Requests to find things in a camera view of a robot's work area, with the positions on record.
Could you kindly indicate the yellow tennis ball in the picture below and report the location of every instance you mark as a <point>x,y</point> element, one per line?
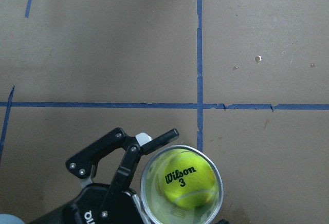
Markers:
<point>188,180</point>

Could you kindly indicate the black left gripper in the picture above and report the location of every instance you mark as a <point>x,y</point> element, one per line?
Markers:
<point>103,203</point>

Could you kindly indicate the white blue tennis ball can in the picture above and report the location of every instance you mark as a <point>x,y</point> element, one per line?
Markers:
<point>159,209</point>

